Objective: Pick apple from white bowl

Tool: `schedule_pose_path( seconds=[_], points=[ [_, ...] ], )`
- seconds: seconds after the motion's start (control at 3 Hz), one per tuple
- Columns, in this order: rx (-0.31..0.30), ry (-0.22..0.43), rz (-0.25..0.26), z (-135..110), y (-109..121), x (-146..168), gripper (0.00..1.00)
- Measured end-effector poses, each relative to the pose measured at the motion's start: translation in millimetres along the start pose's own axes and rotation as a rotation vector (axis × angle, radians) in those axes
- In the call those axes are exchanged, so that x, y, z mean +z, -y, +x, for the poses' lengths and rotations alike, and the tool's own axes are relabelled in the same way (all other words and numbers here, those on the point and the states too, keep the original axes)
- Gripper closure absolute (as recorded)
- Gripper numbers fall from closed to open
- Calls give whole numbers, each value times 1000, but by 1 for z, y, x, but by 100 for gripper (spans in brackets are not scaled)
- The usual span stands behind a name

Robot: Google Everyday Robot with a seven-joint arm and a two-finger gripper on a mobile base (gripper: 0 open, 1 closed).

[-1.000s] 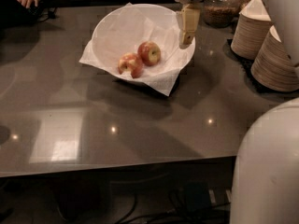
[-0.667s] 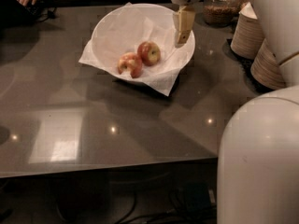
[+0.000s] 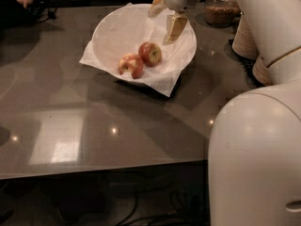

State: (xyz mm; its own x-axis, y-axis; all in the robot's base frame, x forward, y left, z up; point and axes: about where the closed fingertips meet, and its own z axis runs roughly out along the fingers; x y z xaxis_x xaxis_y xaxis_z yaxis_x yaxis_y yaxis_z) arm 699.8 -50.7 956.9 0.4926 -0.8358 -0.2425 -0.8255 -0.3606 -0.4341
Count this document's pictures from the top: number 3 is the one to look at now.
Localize tall stack paper plates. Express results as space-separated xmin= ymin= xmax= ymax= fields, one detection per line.
xmin=232 ymin=14 xmax=259 ymax=60

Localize whole red apple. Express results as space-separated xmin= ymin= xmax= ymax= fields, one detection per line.
xmin=138 ymin=41 xmax=162 ymax=67

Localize black laptop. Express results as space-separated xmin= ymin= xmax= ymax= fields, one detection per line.
xmin=0 ymin=0 xmax=45 ymax=29

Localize black cable on table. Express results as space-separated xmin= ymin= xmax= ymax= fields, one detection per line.
xmin=36 ymin=7 xmax=59 ymax=24

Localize bitten red apple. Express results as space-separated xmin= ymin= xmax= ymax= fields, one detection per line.
xmin=119 ymin=53 xmax=144 ymax=79

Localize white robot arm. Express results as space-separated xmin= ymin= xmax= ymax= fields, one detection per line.
xmin=208 ymin=0 xmax=301 ymax=226

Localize white bowl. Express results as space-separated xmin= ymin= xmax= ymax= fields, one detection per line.
xmin=91 ymin=3 xmax=198 ymax=88

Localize glass jar with grains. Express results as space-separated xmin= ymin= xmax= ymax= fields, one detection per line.
xmin=204 ymin=0 xmax=241 ymax=27

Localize black floor cables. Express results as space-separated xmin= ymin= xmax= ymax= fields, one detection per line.
xmin=114 ymin=188 xmax=210 ymax=226

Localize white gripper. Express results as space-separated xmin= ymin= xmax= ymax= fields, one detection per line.
xmin=148 ymin=0 xmax=200 ymax=45

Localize short stack paper plates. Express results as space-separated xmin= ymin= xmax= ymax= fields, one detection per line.
xmin=252 ymin=56 xmax=272 ymax=86

